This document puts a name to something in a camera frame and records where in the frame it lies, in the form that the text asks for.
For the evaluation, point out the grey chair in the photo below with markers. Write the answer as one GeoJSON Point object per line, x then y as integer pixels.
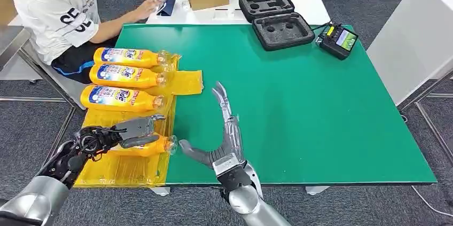
{"type": "Point", "coordinates": [72, 91]}

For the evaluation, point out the steel bench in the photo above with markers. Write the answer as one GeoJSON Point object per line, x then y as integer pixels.
{"type": "Point", "coordinates": [10, 44]}

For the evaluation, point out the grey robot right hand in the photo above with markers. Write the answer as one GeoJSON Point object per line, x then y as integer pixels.
{"type": "Point", "coordinates": [232, 143]}

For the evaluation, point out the black controller with screen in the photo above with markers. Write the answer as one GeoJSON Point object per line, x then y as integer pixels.
{"type": "Point", "coordinates": [332, 46]}

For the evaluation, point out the person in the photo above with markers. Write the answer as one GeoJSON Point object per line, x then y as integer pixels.
{"type": "Point", "coordinates": [53, 12]}

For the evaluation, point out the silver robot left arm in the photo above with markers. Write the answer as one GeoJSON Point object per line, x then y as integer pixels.
{"type": "Point", "coordinates": [46, 196]}

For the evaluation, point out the white side table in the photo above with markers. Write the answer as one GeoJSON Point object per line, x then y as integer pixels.
{"type": "Point", "coordinates": [414, 40]}

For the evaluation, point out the orange detergent bottle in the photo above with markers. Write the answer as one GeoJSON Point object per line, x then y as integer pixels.
{"type": "Point", "coordinates": [145, 79]}
{"type": "Point", "coordinates": [142, 103]}
{"type": "Point", "coordinates": [149, 58]}
{"type": "Point", "coordinates": [157, 147]}

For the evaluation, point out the green table mat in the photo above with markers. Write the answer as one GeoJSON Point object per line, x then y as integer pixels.
{"type": "Point", "coordinates": [311, 118]}

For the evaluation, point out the black foam-lined case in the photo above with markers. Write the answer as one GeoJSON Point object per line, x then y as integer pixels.
{"type": "Point", "coordinates": [283, 32]}

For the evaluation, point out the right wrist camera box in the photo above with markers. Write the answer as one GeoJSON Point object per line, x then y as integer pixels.
{"type": "Point", "coordinates": [233, 176]}

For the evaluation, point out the brown carton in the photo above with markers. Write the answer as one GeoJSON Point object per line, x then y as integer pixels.
{"type": "Point", "coordinates": [7, 6]}

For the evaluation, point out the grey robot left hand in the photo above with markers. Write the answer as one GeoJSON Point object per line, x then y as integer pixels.
{"type": "Point", "coordinates": [136, 130]}

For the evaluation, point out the white table foot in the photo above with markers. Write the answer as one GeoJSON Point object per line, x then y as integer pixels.
{"type": "Point", "coordinates": [317, 190]}
{"type": "Point", "coordinates": [161, 190]}

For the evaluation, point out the yellow plastic sheet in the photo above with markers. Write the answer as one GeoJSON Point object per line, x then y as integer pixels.
{"type": "Point", "coordinates": [124, 171]}

